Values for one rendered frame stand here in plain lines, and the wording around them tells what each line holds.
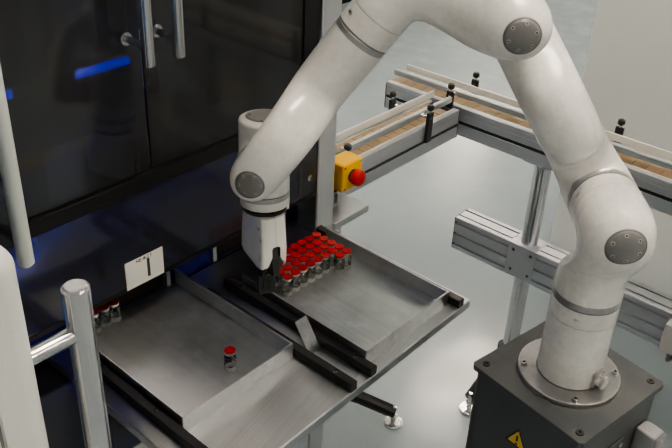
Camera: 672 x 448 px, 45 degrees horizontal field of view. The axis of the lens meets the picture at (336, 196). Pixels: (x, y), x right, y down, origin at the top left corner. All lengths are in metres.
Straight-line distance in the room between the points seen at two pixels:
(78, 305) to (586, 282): 0.93
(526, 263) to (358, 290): 0.96
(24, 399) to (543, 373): 1.07
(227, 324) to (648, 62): 1.74
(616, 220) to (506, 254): 1.31
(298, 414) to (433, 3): 0.72
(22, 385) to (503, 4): 0.77
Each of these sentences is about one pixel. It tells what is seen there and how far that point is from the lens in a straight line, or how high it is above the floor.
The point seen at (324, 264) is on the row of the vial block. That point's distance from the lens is 1.76.
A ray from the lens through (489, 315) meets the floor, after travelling 3.18.
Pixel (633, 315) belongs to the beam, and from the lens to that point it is 2.51.
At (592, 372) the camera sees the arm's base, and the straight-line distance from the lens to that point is 1.59.
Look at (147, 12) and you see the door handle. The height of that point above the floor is 1.52.
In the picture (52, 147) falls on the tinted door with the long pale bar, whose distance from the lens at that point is 1.37.
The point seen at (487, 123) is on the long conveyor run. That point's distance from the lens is 2.45.
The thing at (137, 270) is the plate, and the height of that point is 1.02.
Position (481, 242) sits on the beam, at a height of 0.50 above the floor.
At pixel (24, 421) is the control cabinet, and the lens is 0.77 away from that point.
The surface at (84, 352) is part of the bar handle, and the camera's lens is 0.78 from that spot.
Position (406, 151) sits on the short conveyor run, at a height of 0.88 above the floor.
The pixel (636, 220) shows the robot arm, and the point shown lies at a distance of 1.34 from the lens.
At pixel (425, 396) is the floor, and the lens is 2.80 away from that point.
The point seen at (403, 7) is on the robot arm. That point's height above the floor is 1.56.
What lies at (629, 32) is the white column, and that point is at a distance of 2.87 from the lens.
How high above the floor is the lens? 1.91
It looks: 30 degrees down
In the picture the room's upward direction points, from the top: 3 degrees clockwise
